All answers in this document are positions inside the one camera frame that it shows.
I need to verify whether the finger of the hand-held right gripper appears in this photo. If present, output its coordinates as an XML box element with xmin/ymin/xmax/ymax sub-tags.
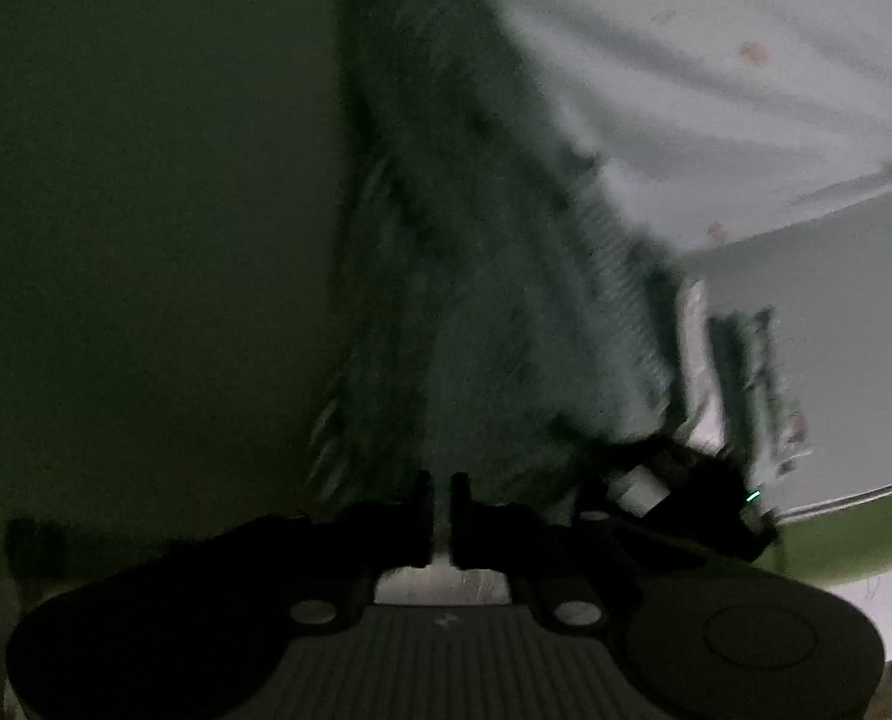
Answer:
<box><xmin>569</xmin><ymin>444</ymin><xmax>645</xmax><ymax>524</ymax></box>

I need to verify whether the dark green folded garment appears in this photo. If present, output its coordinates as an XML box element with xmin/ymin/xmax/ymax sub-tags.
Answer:
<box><xmin>708</xmin><ymin>304</ymin><xmax>792</xmax><ymax>466</ymax></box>

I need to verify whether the grey-green towel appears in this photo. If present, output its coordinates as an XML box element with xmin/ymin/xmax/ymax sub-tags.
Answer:
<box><xmin>307</xmin><ymin>0</ymin><xmax>679</xmax><ymax>530</ymax></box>

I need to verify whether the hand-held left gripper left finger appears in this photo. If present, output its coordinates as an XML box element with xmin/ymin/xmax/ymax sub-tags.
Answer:
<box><xmin>112</xmin><ymin>471</ymin><xmax>437</xmax><ymax>629</ymax></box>

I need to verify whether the white folded garment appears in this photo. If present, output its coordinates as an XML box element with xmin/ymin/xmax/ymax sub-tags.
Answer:
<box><xmin>674</xmin><ymin>277</ymin><xmax>717</xmax><ymax>451</ymax></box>

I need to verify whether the pale carrot print sheet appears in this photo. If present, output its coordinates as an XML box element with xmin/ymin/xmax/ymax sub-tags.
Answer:
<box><xmin>483</xmin><ymin>0</ymin><xmax>892</xmax><ymax>256</ymax></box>

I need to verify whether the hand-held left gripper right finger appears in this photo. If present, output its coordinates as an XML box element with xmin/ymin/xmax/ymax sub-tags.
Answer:
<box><xmin>450</xmin><ymin>472</ymin><xmax>780</xmax><ymax>629</ymax></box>

